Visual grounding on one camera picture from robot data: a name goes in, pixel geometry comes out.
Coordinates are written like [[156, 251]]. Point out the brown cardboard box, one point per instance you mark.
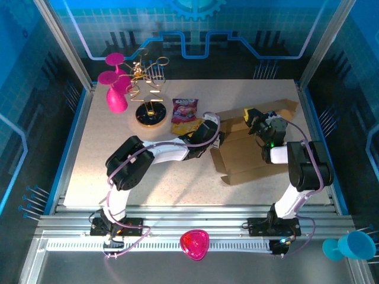
[[245, 154]]

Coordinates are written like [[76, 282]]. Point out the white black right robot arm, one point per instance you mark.
[[308, 168]]

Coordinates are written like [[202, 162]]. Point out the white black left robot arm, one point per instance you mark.
[[130, 162]]

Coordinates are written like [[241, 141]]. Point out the purple snack bag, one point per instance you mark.
[[184, 111]]

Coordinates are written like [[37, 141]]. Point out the magenta plastic goblet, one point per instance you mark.
[[114, 58], [117, 100]]

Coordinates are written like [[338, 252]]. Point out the pink heart-shaped bowl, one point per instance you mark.
[[194, 245]]

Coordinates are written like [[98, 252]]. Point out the blue plastic goblet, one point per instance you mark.
[[356, 245]]

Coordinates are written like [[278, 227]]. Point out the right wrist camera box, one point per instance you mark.
[[279, 124]]

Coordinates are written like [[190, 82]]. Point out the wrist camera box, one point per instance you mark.
[[211, 116], [279, 124]]

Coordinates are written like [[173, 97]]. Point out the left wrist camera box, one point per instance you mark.
[[211, 116]]

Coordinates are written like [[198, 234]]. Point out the blue edged aluminium side rail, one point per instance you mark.
[[84, 115], [308, 118]]

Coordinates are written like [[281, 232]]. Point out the aluminium frame beam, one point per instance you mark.
[[189, 220]]

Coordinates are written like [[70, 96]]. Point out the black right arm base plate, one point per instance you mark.
[[257, 226]]

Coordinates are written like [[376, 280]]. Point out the aluminium frame post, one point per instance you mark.
[[322, 44], [65, 44]]

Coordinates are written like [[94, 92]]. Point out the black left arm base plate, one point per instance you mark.
[[133, 227]]

